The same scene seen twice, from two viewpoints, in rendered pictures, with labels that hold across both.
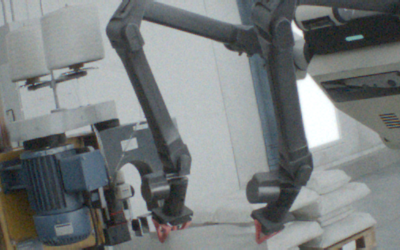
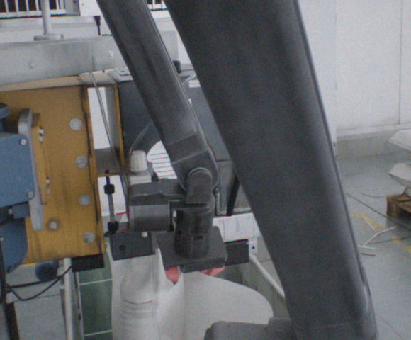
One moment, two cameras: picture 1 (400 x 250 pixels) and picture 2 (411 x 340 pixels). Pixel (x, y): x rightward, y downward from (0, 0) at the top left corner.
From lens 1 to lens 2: 149 cm
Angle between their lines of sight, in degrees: 28
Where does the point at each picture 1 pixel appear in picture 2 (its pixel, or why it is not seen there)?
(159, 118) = (154, 93)
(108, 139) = (137, 96)
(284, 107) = (267, 214)
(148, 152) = (210, 124)
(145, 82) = (121, 18)
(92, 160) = not seen: outside the picture
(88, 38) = not seen: outside the picture
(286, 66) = (259, 74)
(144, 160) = not seen: hidden behind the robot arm
